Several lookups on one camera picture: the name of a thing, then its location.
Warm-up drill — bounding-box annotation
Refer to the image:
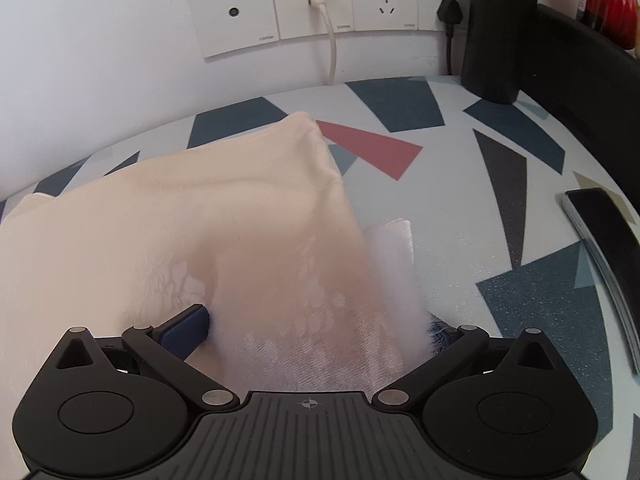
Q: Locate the cream embroidered fluffy garment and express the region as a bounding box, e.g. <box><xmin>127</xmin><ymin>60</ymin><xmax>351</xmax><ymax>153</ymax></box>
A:
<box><xmin>1</xmin><ymin>113</ymin><xmax>435</xmax><ymax>396</ymax></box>

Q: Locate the geometric patterned table mat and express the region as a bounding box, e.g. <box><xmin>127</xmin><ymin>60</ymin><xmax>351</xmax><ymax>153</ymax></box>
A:
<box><xmin>0</xmin><ymin>74</ymin><xmax>622</xmax><ymax>456</ymax></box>

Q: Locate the black smartphone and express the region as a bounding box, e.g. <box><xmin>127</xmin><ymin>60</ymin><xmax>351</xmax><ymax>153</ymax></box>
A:
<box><xmin>561</xmin><ymin>188</ymin><xmax>639</xmax><ymax>367</ymax></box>

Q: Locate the black power plug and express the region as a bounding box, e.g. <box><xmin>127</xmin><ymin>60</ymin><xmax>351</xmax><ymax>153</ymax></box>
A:
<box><xmin>436</xmin><ymin>0</ymin><xmax>466</xmax><ymax>76</ymax></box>

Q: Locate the white wall socket panel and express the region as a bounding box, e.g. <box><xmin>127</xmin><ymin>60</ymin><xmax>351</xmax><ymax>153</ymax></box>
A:
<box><xmin>186</xmin><ymin>0</ymin><xmax>470</xmax><ymax>58</ymax></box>

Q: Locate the white plugged cable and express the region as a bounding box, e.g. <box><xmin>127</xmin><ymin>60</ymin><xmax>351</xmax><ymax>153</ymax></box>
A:
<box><xmin>305</xmin><ymin>0</ymin><xmax>338</xmax><ymax>86</ymax></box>

